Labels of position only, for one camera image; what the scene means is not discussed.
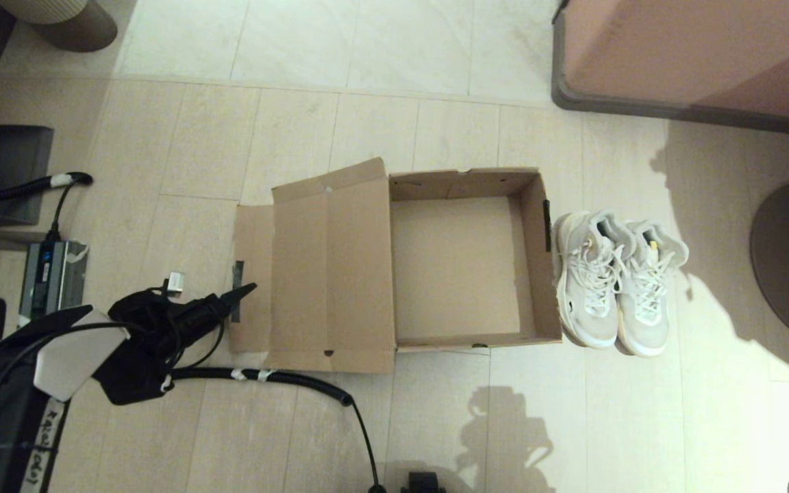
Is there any pink sofa with grey base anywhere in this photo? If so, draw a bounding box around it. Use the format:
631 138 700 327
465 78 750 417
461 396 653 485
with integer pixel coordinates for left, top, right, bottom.
551 0 789 141

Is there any black corrugated hose with tape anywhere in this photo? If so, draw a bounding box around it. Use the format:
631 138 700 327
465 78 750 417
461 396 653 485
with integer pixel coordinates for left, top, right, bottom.
0 171 94 242

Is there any cardboard shoe box with lid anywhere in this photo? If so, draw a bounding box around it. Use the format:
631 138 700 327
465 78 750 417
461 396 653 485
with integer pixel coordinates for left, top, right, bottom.
228 157 564 375

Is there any dark grey plastic bin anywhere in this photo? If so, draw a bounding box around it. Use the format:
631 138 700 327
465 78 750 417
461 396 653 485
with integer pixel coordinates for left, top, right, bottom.
0 125 54 227

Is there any beige ribbed round pouf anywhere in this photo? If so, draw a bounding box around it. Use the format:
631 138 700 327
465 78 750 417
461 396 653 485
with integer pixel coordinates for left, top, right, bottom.
0 0 118 53

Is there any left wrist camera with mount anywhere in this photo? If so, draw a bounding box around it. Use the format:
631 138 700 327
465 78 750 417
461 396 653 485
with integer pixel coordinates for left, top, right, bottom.
151 271 186 305

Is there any grey power inverter box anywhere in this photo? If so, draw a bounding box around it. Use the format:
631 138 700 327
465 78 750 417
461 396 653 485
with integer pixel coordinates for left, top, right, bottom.
18 240 90 328

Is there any black coiled floor cable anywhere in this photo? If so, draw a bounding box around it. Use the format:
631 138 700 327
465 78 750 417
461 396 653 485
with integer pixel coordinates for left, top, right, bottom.
162 366 387 493

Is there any white lace-up sneaker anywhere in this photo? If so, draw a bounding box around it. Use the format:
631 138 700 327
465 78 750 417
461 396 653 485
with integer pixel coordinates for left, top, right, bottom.
551 210 635 350
615 219 690 358

